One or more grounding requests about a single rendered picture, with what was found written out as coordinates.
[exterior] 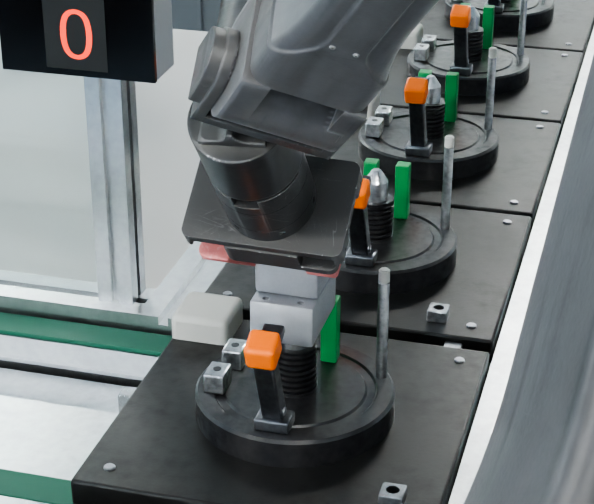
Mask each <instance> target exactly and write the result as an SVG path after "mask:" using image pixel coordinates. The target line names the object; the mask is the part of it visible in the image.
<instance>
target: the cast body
mask: <svg viewBox="0 0 594 504"><path fill-rule="evenodd" d="M255 284H256V290H257V291H256V293H255V295H254V296H253V298H252V299H251V301H250V331H251V330H253V329H256V330H262V328H263V325H264V323H267V324H274V325H282V326H284V327H285V333H284V336H283V339H282V342H281V343H283V344H290V345H297V346H304V347H313V345H314V343H315V341H316V339H317V337H318V335H319V334H320V332H321V330H322V328H323V326H324V324H325V322H326V320H327V319H328V317H329V315H330V313H331V311H332V309H333V307H334V305H335V294H336V278H330V277H323V276H316V275H310V274H306V271H304V270H297V269H290V268H283V267H276V266H269V265H263V264H256V263H255Z"/></svg>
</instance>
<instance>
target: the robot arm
mask: <svg viewBox="0 0 594 504"><path fill-rule="evenodd" d="M438 1H439V0H221V4H220V9H219V14H218V19H217V24H216V26H212V27H211V28H210V30H209V31H208V33H207V34H206V36H205V38H204V39H203V41H202V42H201V44H200V45H199V47H198V51H197V56H196V61H195V66H194V71H193V76H192V81H191V86H190V91H189V96H188V99H189V100H191V101H193V102H192V104H191V106H190V109H189V112H188V117H187V128H188V133H189V136H190V139H191V141H192V143H193V145H194V147H195V149H196V151H197V153H198V155H199V157H200V161H199V165H198V169H197V172H196V176H195V180H194V183H193V187H192V191H191V195H190V198H189V202H188V206H187V209H186V213H185V217H184V220H183V224H182V228H181V230H182V233H183V235H184V237H185V238H186V240H187V242H188V243H189V244H193V243H194V241H198V242H200V246H199V253H200V255H201V257H202V258H203V259H206V260H213V261H220V262H227V263H234V264H241V265H249V266H255V263H256V264H263V265H269V266H276V267H283V268H290V269H297V270H304V271H306V274H310V275H316V276H323V277H330V278H336V277H337V276H338V274H339V271H340V266H341V263H342V262H343V261H344V260H345V256H346V252H347V248H348V243H349V236H348V232H349V227H350V223H351V219H352V214H353V210H354V205H355V201H356V199H358V198H359V194H360V190H361V185H362V181H363V176H362V172H361V168H360V166H359V164H358V163H356V162H354V161H347V160H339V159H331V157H332V155H333V154H334V153H335V152H336V151H337V150H338V149H339V148H340V147H341V146H342V145H343V144H344V143H345V142H346V141H347V140H348V139H349V138H350V137H351V136H352V135H353V134H354V133H355V132H356V130H357V129H358V128H359V127H360V125H361V124H362V123H363V122H364V121H365V120H366V119H367V112H368V105H369V104H370V102H371V101H372V100H373V99H374V98H375V97H376V96H377V95H378V94H379V92H380V91H381V90H382V89H383V88H384V87H385V86H386V84H387V82H388V79H389V74H390V69H391V65H392V63H393V61H394V59H395V57H396V55H397V53H398V51H399V50H400V48H401V46H402V45H403V43H404V42H405V40H406V39H407V38H408V36H409V35H410V34H411V32H412V31H413V30H414V29H415V28H416V27H417V25H418V24H419V23H420V22H421V21H422V20H423V19H424V17H425V16H426V15H427V14H428V13H429V12H430V11H431V9H432V8H433V7H434V6H435V5H436V4H437V3H438ZM305 153H307V154H311V155H314V156H307V155H305ZM315 156H317V157H315ZM464 504H594V55H593V59H592V63H591V66H590V70H589V74H588V78H587V82H586V85H585V89H584V93H583V97H582V101H581V104H580V108H579V112H578V116H577V120H576V123H575V127H574V131H573V135H572V139H571V142H570V146H569V150H568V154H567V157H566V161H565V165H564V169H563V173H562V176H561V180H560V184H559V188H558V192H557V195H556V199H555V203H554V207H553V211H552V214H551V218H550V222H549V226H548V230H547V233H546V237H545V241H544V245H543V249H542V252H541V256H540V260H539V264H538V268H537V271H536V275H535V279H534V283H533V287H532V290H531V294H530V298H529V302H528V305H527V309H526V313H525V317H524V321H523V324H522V328H521V332H520V336H519V340H518V343H517V347H516V351H515V355H514V359H513V362H512V366H511V370H510V374H509V377H508V381H507V385H506V388H505V392H504V395H503V399H502V402H501V405H500V408H499V412H498V415H497V418H496V421H495V424H494V428H493V431H492V433H491V436H490V439H489V442H488V445H487V447H486V450H485V453H484V456H483V459H482V461H481V464H480V466H479V468H478V471H477V473H476V476H475V478H474V481H473V483H472V486H471V488H470V490H469V493H468V495H467V497H466V499H465V502H464Z"/></svg>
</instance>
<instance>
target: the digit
mask: <svg viewBox="0 0 594 504"><path fill-rule="evenodd" d="M42 11H43V23H44V36H45V48H46V61H47V67H53V68H63V69H74V70H85V71H95V72H106V73H108V63H107V47H106V30H105V13H104V0H42Z"/></svg>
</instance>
